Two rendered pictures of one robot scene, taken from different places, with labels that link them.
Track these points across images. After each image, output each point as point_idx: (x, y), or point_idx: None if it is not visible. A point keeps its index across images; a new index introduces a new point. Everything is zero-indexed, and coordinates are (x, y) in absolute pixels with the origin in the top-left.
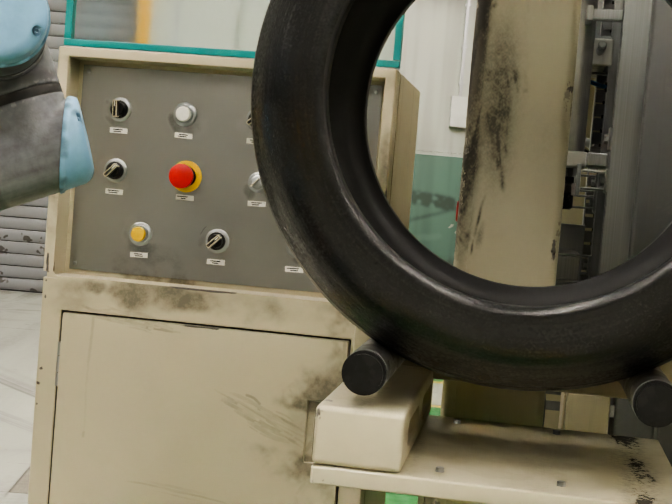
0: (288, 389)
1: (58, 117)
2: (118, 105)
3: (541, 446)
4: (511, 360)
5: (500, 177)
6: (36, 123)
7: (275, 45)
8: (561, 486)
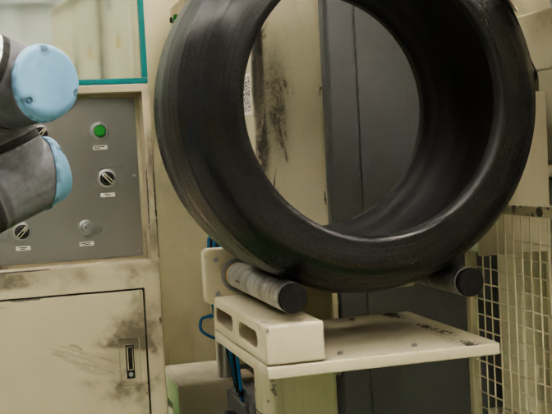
0: (102, 334)
1: (48, 153)
2: None
3: (360, 328)
4: (383, 271)
5: (284, 154)
6: (36, 160)
7: (200, 83)
8: (416, 346)
